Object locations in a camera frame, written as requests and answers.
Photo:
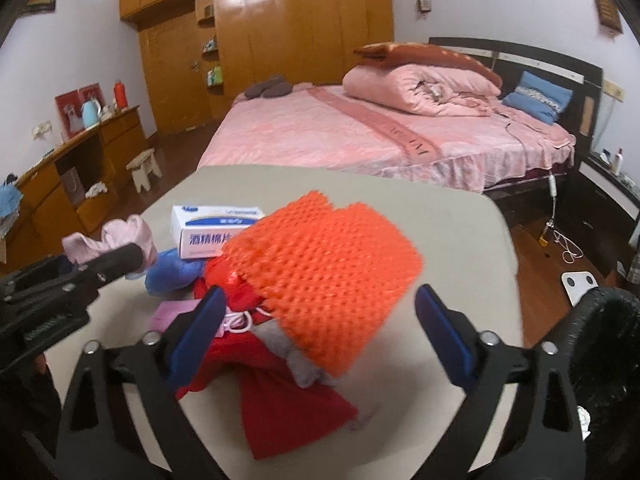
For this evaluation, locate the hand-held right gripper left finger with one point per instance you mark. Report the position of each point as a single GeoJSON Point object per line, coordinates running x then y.
{"type": "Point", "coordinates": [200, 330]}

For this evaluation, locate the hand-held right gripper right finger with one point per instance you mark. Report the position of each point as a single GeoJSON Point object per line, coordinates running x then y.
{"type": "Point", "coordinates": [445, 335]}

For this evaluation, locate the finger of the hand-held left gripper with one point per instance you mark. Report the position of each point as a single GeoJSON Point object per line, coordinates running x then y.
{"type": "Point", "coordinates": [120, 260]}

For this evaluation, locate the pink cloth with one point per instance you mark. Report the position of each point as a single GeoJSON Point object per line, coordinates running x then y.
{"type": "Point", "coordinates": [130, 232]}

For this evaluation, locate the blue plastic bag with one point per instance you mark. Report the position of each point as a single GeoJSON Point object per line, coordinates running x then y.
{"type": "Point", "coordinates": [172, 270]}

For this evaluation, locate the red plastic bag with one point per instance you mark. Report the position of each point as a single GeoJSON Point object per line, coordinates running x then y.
{"type": "Point", "coordinates": [230, 280]}
{"type": "Point", "coordinates": [285, 410]}

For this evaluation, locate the orange foam net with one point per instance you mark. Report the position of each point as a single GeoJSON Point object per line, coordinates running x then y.
{"type": "Point", "coordinates": [325, 275]}

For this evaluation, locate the black trash bin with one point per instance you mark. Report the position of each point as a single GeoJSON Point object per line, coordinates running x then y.
{"type": "Point", "coordinates": [605, 360]}

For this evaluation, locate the pink paper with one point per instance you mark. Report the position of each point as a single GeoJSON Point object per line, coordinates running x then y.
{"type": "Point", "coordinates": [167, 315]}

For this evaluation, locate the white crumpled cloth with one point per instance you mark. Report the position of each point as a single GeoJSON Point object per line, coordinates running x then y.
{"type": "Point", "coordinates": [96, 190]}

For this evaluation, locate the grey paper bag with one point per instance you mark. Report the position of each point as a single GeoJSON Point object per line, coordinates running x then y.
{"type": "Point", "coordinates": [74, 187]}

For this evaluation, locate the white blue printed box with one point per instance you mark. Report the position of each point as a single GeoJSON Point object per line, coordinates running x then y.
{"type": "Point", "coordinates": [210, 232]}

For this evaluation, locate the small white stool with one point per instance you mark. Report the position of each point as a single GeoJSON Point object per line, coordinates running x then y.
{"type": "Point", "coordinates": [144, 167]}

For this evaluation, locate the wooden desk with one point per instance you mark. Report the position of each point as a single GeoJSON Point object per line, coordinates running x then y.
{"type": "Point", "coordinates": [100, 160]}

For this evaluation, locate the blue cloth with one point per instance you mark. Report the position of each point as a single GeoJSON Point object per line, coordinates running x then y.
{"type": "Point", "coordinates": [9, 200]}

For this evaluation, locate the grey cloth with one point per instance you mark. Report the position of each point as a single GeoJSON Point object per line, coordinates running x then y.
{"type": "Point", "coordinates": [305, 365]}

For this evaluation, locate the white bathroom scale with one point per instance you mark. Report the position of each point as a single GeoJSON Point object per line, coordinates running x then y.
{"type": "Point", "coordinates": [579, 287]}

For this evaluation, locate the light blue kettle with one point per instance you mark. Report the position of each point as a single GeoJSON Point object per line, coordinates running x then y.
{"type": "Point", "coordinates": [91, 114]}

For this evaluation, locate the red gift box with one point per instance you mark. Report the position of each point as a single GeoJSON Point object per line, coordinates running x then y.
{"type": "Point", "coordinates": [67, 110]}

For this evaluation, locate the red thermos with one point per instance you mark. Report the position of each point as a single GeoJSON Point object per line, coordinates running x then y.
{"type": "Point", "coordinates": [119, 95]}

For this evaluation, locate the plaid bag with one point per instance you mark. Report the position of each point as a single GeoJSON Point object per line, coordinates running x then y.
{"type": "Point", "coordinates": [635, 267]}

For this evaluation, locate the black white nightstand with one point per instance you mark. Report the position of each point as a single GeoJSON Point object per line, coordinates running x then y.
{"type": "Point", "coordinates": [600, 200]}

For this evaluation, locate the dark grey plush slipper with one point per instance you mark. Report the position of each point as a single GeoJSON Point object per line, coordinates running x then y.
{"type": "Point", "coordinates": [276, 86]}
{"type": "Point", "coordinates": [255, 91]}

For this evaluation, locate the bed with pink sheet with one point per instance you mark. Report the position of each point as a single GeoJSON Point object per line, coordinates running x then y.
{"type": "Point", "coordinates": [310, 130]}

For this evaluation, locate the white bottle red cap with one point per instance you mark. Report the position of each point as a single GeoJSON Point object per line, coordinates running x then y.
{"type": "Point", "coordinates": [619, 162]}

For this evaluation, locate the pink folded quilt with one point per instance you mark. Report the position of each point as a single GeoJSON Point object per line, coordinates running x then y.
{"type": "Point", "coordinates": [400, 85]}

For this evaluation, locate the blue pillow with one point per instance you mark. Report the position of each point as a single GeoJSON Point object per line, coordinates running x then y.
{"type": "Point", "coordinates": [537, 96]}

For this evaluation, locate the brown pillow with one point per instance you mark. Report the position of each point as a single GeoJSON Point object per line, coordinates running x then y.
{"type": "Point", "coordinates": [425, 52]}

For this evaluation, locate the wooden wardrobe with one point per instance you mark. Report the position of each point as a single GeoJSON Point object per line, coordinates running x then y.
{"type": "Point", "coordinates": [280, 25]}

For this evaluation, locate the black headboard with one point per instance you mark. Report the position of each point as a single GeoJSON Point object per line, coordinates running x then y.
{"type": "Point", "coordinates": [525, 60]}

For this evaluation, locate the wall socket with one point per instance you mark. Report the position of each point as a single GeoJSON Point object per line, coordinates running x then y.
{"type": "Point", "coordinates": [42, 129]}

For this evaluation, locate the yellow wall strip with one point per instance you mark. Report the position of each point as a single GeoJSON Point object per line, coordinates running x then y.
{"type": "Point", "coordinates": [614, 90]}

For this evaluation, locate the wall mounted box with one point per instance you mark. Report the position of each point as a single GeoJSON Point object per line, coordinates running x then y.
{"type": "Point", "coordinates": [424, 3]}

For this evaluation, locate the brown wall hanging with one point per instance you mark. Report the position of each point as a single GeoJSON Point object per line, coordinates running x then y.
{"type": "Point", "coordinates": [608, 12]}

